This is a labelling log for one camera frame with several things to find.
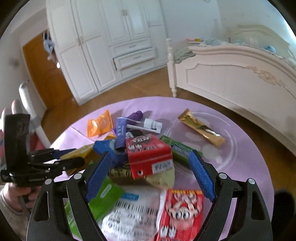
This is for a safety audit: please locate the green solid drink pouch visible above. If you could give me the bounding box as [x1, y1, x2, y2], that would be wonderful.
[64, 177, 125, 238]

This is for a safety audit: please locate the blue purple tube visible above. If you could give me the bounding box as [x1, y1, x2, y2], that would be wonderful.
[114, 118, 126, 152]

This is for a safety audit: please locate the purple bottle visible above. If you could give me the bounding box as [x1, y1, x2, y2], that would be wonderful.
[126, 110, 143, 125]

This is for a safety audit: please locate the black yellow snack wrapper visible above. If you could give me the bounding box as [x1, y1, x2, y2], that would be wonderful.
[60, 144, 98, 176]

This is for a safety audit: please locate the left sleeve forearm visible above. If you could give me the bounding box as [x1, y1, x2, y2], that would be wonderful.
[1, 185, 29, 240]

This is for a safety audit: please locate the black trash bin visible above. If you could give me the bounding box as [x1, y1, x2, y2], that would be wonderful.
[271, 190, 296, 240]

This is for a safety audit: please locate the person's left hand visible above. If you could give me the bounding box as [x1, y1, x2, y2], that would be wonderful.
[3, 183, 41, 212]

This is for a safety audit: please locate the orange snack wrapper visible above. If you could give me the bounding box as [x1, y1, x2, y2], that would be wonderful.
[87, 110, 113, 138]

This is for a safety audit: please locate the blue plastic wrapper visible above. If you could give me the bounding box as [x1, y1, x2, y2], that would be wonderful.
[93, 139, 128, 168]

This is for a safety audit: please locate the wooden door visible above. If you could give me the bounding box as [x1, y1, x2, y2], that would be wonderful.
[22, 34, 73, 109]

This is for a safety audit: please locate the red cartoon milk box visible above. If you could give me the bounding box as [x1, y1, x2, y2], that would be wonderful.
[155, 189, 204, 240]

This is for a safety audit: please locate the purple round tablecloth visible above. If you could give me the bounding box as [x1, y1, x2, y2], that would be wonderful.
[49, 96, 275, 241]

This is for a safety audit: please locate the red small box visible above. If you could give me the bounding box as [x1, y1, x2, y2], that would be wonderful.
[125, 134, 174, 179]

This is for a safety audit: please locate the white labelled plastic bag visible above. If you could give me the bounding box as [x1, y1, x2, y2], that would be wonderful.
[99, 186, 164, 240]

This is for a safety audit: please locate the gold sachet wrapper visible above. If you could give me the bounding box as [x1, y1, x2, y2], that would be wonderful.
[178, 109, 225, 148]

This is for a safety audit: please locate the beige snack bag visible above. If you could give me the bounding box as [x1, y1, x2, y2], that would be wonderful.
[108, 168, 175, 189]

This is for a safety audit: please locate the green gum pack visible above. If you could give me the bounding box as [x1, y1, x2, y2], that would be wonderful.
[160, 135, 193, 170]

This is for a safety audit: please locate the hanging blue bag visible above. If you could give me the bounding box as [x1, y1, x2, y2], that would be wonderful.
[43, 31, 55, 60]

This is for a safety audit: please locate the white wardrobe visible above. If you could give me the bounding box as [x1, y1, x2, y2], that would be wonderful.
[46, 1, 167, 104]

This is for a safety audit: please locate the blue plush toy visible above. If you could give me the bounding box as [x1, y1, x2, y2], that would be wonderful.
[260, 45, 276, 53]

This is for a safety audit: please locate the white bed frame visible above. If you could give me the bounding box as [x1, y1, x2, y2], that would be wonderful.
[166, 39, 295, 153]

